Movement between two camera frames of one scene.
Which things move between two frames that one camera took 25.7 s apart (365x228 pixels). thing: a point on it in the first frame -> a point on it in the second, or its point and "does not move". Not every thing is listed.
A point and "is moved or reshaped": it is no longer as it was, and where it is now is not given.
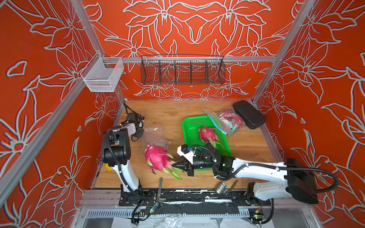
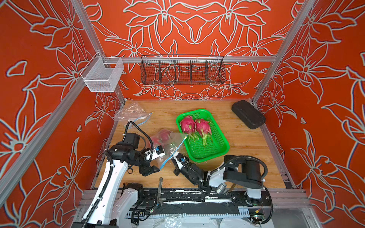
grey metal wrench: x=159 y=198 does not move
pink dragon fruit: x=209 y=136 is moved or reshaped
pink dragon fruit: x=237 y=121 -> x=163 y=137
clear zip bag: x=228 y=119 -> x=170 y=141
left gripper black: x=138 y=135 -> x=146 y=168
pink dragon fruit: x=158 y=158 -> x=188 y=126
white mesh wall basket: x=102 y=74 does not move
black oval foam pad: x=252 y=118 does not move
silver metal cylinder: x=220 y=188 does not move
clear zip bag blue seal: x=155 y=134 -> x=131 y=111
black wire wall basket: x=182 y=69 does not move
